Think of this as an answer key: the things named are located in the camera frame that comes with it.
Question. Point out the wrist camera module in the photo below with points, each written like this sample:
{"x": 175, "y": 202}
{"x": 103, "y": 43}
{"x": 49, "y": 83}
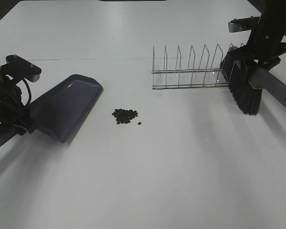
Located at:
{"x": 21, "y": 68}
{"x": 244, "y": 24}

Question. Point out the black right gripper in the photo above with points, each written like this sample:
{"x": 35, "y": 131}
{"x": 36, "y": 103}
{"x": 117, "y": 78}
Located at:
{"x": 264, "y": 48}

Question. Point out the pile of coffee beans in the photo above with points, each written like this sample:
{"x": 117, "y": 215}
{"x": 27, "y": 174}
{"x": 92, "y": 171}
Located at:
{"x": 123, "y": 116}

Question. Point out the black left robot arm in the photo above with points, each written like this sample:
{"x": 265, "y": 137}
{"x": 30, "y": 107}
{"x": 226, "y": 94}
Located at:
{"x": 15, "y": 94}

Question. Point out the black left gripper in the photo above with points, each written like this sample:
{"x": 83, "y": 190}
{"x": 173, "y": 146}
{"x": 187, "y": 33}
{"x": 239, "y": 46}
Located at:
{"x": 13, "y": 112}

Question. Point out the purple brush black bristles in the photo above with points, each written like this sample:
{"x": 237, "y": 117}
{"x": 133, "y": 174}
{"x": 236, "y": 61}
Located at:
{"x": 246, "y": 80}

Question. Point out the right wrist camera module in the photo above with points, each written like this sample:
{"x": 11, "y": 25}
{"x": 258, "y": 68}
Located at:
{"x": 244, "y": 24}

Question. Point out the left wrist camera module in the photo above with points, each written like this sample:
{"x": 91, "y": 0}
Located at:
{"x": 21, "y": 68}

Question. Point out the purple plastic dustpan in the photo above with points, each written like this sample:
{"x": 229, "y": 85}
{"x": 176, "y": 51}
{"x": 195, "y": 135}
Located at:
{"x": 59, "y": 112}

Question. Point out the chrome wire dish rack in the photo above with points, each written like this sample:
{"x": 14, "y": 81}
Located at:
{"x": 196, "y": 69}

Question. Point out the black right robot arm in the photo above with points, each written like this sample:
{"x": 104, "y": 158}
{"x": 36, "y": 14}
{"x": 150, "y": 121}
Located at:
{"x": 272, "y": 19}

